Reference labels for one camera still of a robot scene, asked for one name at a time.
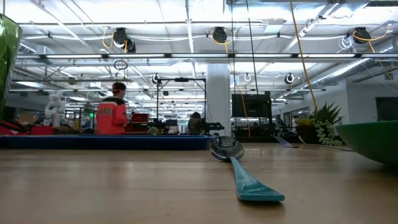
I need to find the green round plate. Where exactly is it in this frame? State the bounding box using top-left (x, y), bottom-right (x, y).
top-left (335, 120), bottom-right (398, 166)

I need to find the blue plastic tray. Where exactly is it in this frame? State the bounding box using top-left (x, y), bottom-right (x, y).
top-left (0, 134), bottom-right (216, 151)

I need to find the person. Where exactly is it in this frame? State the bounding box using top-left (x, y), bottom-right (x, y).
top-left (187, 111), bottom-right (203, 136)
top-left (95, 82), bottom-right (129, 136)

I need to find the red storage bin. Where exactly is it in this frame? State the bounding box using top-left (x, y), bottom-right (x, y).
top-left (29, 125), bottom-right (54, 136)

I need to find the black camera rig frame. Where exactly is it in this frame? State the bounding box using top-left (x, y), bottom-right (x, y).
top-left (155, 77), bottom-right (208, 131)

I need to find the silver ventilation duct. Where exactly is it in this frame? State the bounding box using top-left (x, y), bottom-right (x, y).
top-left (306, 57), bottom-right (379, 90)

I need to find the white humanoid robot figure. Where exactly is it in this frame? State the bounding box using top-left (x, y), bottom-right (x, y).
top-left (44, 90), bottom-right (67, 128)

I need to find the black ceiling cable reel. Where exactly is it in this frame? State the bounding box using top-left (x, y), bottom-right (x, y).
top-left (111, 27), bottom-right (137, 54)
top-left (211, 26), bottom-right (228, 44)
top-left (353, 26), bottom-right (372, 45)

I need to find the succulent plant in black pot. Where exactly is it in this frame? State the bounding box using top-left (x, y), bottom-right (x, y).
top-left (294, 101), bottom-right (345, 147)

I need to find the white building column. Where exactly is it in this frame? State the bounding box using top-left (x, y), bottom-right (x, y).
top-left (206, 63), bottom-right (232, 136)

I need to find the green translucent cup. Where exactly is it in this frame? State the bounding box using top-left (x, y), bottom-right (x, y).
top-left (0, 14), bottom-right (23, 121)

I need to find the black monitor screen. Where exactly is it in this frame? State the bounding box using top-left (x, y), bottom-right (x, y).
top-left (231, 93), bottom-right (273, 119)

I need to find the red tool chest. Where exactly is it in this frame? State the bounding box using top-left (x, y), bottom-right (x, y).
top-left (130, 113), bottom-right (150, 124)

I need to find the spoon with teal handle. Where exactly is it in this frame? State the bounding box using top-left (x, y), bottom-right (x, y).
top-left (209, 136), bottom-right (285, 202)

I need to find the yellow hanging cable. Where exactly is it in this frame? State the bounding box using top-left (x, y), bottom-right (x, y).
top-left (289, 0), bottom-right (318, 110)

